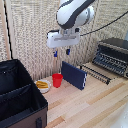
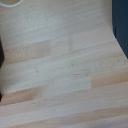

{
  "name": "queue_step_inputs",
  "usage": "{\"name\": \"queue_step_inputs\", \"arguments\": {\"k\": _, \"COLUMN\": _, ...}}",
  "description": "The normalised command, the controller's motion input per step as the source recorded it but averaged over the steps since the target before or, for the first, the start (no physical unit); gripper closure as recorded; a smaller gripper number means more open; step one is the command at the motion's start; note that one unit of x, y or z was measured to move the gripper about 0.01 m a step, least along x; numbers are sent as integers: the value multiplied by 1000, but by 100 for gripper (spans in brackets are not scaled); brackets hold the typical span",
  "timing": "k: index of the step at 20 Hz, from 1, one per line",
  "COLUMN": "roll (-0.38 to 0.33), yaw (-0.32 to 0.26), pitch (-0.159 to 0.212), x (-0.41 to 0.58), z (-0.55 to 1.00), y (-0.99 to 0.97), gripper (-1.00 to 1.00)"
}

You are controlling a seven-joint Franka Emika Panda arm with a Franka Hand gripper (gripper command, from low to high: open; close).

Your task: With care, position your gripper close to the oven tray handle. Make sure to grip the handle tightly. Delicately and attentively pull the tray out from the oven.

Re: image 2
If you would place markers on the white round bowl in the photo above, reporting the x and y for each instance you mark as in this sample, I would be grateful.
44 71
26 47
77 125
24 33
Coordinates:
10 2

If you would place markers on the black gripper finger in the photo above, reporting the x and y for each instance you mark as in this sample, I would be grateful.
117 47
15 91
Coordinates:
1 53

